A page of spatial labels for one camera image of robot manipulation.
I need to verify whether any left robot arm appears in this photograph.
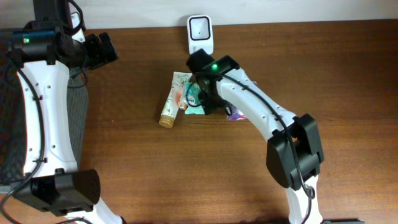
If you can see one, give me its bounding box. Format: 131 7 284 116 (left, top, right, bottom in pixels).
4 1 124 224

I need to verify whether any small teal tissue pack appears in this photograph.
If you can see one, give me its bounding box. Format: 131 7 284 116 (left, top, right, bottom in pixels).
185 82 201 108

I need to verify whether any white barcode scanner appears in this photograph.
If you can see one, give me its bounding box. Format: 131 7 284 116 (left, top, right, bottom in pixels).
187 15 214 55

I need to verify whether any small orange packet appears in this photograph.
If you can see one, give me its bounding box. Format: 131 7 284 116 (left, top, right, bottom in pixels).
175 90 188 110

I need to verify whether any grey plastic mesh basket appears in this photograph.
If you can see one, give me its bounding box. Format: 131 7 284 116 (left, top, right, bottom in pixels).
1 55 88 194

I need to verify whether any teal wet wipes pack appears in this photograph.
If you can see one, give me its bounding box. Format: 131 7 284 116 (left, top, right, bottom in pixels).
183 82 205 114

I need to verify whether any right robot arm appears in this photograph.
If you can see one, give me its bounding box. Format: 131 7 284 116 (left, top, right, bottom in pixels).
187 49 324 223

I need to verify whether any red purple tissue pack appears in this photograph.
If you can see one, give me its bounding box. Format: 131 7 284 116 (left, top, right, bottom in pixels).
225 81 258 121

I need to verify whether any white cream tube gold cap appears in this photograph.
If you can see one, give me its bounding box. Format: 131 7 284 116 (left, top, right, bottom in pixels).
159 72 192 128

